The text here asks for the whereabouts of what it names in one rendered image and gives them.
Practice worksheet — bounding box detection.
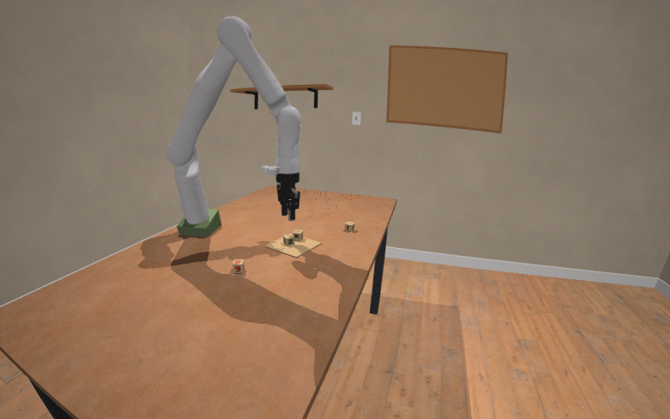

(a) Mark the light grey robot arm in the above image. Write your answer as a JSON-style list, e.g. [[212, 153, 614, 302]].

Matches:
[[167, 17, 301, 224]]

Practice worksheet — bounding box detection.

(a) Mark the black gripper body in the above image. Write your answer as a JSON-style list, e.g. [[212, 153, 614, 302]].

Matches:
[[276, 172, 299, 199]]

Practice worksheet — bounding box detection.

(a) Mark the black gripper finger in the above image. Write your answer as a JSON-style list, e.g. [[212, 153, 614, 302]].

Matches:
[[277, 184, 288, 216], [284, 188, 300, 221]]

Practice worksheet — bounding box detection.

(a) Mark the tan flat mat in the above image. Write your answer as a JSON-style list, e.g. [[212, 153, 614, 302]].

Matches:
[[264, 237, 322, 258]]

